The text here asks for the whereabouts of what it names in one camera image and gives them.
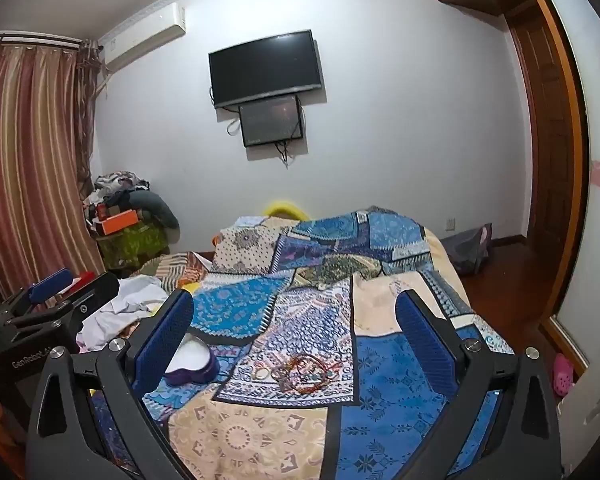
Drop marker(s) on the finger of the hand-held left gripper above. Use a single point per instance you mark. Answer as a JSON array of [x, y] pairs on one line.
[[50, 286], [95, 294]]

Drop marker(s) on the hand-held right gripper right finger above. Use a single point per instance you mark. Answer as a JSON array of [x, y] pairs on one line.
[[425, 345]]

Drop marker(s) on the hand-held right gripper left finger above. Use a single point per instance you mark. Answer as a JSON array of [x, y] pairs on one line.
[[165, 340]]

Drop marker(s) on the purple heart-shaped jewelry box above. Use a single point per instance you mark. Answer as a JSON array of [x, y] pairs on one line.
[[196, 362]]

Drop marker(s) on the white bangle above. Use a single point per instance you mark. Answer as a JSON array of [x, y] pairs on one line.
[[255, 374]]

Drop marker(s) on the tangle of mixed jewelry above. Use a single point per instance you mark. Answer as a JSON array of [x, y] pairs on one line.
[[300, 376]]

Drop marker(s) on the red and white box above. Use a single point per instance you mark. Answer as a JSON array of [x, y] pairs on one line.
[[83, 278]]

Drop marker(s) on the white crumpled cloth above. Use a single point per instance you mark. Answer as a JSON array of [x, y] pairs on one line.
[[125, 305]]

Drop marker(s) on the green cloth-covered cabinet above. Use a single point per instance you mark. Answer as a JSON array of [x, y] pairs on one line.
[[130, 250]]

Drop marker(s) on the yellow cloth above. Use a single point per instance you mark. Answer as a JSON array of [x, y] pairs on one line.
[[191, 288]]

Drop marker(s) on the orange box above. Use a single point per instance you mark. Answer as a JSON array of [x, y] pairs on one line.
[[120, 222]]

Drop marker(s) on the dark bag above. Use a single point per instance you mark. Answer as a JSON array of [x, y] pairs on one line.
[[465, 250]]

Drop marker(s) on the pile of clothes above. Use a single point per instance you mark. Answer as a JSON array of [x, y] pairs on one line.
[[120, 190]]

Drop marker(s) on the striped pink curtain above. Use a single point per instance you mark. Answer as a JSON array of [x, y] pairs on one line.
[[30, 160]]

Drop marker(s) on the patchwork printed blanket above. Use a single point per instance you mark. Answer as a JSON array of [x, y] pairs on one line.
[[290, 310]]

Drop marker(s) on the pink clog shoe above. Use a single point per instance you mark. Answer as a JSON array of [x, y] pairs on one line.
[[562, 375]]

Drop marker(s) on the yellow round object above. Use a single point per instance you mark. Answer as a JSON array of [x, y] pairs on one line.
[[280, 206]]

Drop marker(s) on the white air conditioner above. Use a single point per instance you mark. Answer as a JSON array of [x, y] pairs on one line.
[[145, 32]]

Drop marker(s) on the white wall socket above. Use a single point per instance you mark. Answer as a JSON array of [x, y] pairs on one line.
[[451, 222]]

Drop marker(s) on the small black wall monitor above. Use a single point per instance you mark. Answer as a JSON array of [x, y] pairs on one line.
[[270, 120]]

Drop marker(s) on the wooden door frame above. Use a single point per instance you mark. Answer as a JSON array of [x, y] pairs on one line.
[[550, 135]]

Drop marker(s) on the black wall television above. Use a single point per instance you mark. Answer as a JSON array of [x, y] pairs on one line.
[[265, 67]]

